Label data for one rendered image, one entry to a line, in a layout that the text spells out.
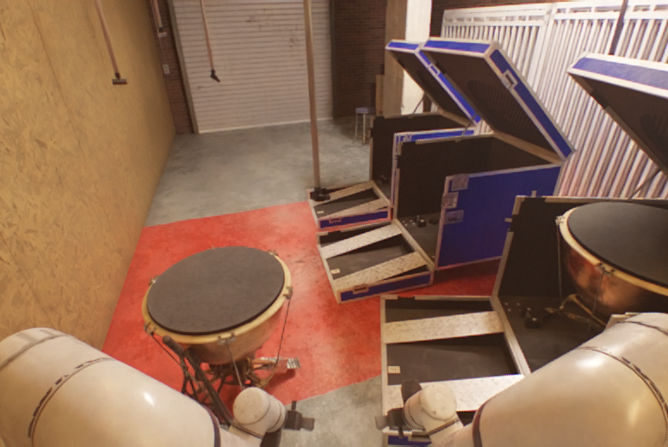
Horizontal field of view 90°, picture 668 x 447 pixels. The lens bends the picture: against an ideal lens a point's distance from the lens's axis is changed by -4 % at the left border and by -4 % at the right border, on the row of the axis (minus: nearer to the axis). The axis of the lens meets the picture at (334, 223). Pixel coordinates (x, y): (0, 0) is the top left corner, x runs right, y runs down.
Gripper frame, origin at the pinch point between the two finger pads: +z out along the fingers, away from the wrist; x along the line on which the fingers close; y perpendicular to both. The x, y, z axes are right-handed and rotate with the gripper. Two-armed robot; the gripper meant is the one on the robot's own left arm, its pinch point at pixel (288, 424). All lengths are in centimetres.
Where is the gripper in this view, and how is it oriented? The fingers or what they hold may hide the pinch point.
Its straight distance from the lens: 129.5
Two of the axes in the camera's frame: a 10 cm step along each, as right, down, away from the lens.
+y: 0.9, -8.0, 5.9
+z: 2.0, 6.0, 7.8
